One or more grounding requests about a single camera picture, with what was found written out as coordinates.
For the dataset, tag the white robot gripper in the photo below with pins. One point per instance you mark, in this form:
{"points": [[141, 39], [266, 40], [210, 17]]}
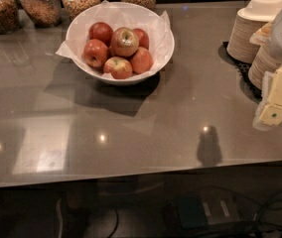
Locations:
{"points": [[268, 114]]}

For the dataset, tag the red-yellow apple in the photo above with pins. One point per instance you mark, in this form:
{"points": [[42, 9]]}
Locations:
{"points": [[124, 42], [118, 67]]}

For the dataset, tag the red apple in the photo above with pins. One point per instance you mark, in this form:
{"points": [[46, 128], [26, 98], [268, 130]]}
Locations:
{"points": [[141, 61], [143, 38], [95, 53], [101, 31]]}

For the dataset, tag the back right red apple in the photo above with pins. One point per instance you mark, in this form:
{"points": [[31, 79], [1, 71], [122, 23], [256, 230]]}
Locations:
{"points": [[143, 38]]}

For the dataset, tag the white ceramic bowl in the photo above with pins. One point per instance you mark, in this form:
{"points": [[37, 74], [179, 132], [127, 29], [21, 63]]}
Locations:
{"points": [[162, 47]]}

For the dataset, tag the back left red apple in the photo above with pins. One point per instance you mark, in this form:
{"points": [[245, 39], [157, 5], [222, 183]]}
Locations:
{"points": [[101, 31]]}

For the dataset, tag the front stack paper bowls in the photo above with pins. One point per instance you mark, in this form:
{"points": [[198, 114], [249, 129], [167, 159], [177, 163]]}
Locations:
{"points": [[263, 62]]}

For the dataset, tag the stack paper bowls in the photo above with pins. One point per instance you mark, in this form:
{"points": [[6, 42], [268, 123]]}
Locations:
{"points": [[248, 20], [263, 62]]}

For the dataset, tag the black rubber mat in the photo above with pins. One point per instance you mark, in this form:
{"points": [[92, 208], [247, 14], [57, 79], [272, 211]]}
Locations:
{"points": [[242, 68]]}

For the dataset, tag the back stack paper bowls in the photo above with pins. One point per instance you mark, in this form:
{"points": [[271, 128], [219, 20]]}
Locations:
{"points": [[248, 20]]}

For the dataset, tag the black box under table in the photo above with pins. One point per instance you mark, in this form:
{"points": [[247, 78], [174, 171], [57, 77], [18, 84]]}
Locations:
{"points": [[204, 209]]}

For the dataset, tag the white paper liner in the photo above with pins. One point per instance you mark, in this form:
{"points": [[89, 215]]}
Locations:
{"points": [[117, 14]]}

